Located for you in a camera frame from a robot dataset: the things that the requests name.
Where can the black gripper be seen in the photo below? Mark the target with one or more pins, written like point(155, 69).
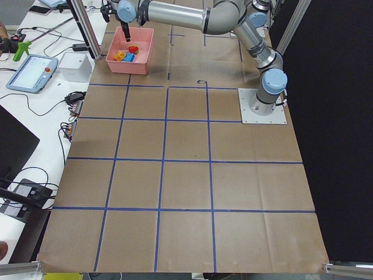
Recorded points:
point(125, 27)

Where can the red toy block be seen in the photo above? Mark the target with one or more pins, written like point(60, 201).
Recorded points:
point(132, 48)

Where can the yellow toy block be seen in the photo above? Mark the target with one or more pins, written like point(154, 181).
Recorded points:
point(120, 56)

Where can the blue toy block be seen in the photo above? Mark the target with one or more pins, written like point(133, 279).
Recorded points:
point(129, 57)

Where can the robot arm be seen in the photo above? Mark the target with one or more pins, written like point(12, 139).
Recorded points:
point(223, 17)

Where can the pink plastic box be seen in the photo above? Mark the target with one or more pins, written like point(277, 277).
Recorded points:
point(141, 37)

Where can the black power adapter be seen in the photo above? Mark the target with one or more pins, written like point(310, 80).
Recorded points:
point(79, 47)

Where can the white plastic container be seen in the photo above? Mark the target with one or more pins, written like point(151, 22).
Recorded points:
point(75, 67)

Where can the black smartphone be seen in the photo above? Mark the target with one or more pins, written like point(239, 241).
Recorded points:
point(39, 10)

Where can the metal reacher grabber tool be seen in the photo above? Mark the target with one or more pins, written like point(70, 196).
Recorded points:
point(23, 47)

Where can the teach pendant tablet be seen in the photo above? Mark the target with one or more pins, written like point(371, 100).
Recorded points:
point(33, 74)

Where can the aluminium frame post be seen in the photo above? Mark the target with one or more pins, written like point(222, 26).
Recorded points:
point(82, 20)

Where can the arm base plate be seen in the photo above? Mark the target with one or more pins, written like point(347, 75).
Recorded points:
point(255, 112)

